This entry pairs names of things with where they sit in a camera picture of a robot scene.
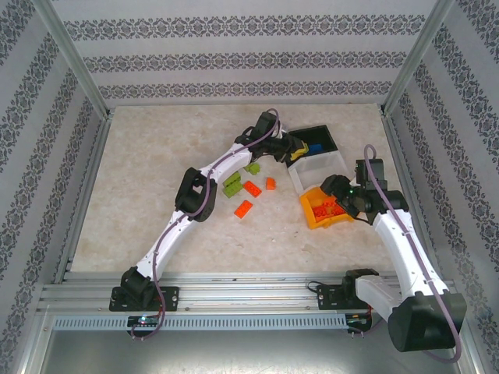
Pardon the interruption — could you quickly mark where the white plastic bin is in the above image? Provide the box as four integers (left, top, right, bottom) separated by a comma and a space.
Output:
287, 150, 350, 194

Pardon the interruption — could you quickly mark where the black plastic bin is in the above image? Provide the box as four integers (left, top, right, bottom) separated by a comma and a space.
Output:
287, 124, 339, 169

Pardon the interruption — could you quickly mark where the yellow plastic bin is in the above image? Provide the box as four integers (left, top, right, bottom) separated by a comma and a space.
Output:
299, 185, 355, 231

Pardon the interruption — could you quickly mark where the grey metal panel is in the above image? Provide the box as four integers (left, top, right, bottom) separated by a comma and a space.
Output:
23, 329, 479, 374

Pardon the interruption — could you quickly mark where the aluminium side rail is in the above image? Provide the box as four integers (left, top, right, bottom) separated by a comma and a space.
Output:
52, 111, 115, 285
380, 111, 445, 280

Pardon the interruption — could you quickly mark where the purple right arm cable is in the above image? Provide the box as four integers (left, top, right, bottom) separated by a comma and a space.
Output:
363, 144, 465, 363

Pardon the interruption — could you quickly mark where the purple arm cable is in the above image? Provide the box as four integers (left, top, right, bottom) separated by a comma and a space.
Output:
363, 144, 465, 363
130, 108, 281, 340

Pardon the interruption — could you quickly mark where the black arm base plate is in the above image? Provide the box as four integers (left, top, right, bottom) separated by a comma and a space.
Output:
316, 283, 375, 311
108, 286, 180, 312

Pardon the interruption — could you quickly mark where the aluminium frame post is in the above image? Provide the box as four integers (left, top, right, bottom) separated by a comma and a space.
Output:
380, 0, 458, 116
30, 0, 115, 120

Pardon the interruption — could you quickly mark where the long aluminium mounting rail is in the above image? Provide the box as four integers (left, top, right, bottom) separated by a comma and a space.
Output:
37, 270, 465, 315

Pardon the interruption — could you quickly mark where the grey slotted cable duct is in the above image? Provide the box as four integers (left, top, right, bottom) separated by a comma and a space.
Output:
52, 314, 348, 331

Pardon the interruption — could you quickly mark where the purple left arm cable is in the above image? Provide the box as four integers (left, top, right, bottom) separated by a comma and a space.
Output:
130, 108, 281, 340

